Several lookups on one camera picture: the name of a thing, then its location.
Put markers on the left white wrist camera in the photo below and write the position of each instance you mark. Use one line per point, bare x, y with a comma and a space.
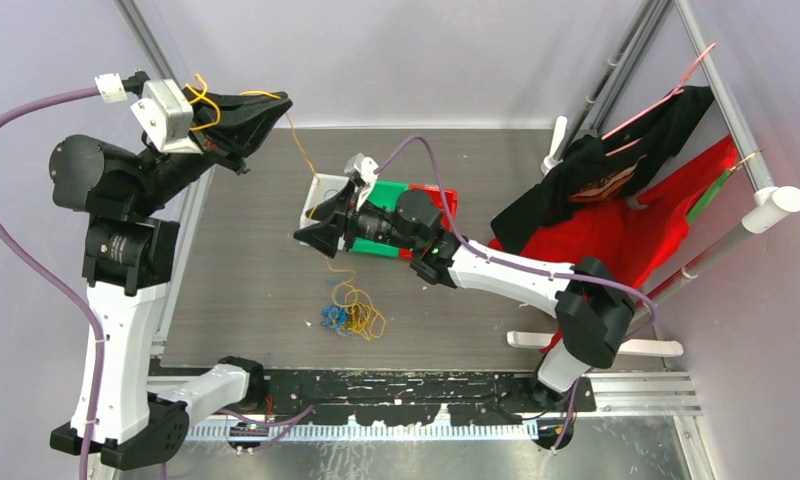
166, 116

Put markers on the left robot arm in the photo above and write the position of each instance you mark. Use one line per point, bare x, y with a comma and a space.
128, 263

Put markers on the metal clothes rail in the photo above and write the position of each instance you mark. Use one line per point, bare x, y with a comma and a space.
773, 203

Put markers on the pink hanger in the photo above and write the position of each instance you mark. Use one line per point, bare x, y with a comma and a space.
678, 89

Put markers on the green hanger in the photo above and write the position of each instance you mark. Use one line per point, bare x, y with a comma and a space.
708, 196

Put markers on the white plastic bin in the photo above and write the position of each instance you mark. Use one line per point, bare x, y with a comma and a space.
323, 187

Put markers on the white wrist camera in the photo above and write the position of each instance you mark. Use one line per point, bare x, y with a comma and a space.
362, 170
166, 116

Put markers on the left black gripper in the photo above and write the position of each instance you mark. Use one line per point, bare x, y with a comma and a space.
245, 121

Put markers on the green plastic bin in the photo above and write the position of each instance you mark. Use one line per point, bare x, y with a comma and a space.
385, 195

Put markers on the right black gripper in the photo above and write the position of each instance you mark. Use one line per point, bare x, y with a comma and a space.
332, 214

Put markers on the white rack base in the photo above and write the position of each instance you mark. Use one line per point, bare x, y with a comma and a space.
633, 347

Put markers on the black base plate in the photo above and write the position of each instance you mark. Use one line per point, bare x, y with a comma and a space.
399, 398

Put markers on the black shirt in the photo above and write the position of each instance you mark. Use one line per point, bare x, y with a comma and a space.
597, 169

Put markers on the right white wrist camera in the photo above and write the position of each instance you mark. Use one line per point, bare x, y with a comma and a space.
362, 170

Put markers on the white rack post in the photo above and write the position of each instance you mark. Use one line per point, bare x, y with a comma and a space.
551, 161

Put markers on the red shirt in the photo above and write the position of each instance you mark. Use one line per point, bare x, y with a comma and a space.
633, 242

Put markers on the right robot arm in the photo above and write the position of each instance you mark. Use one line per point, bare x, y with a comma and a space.
593, 312

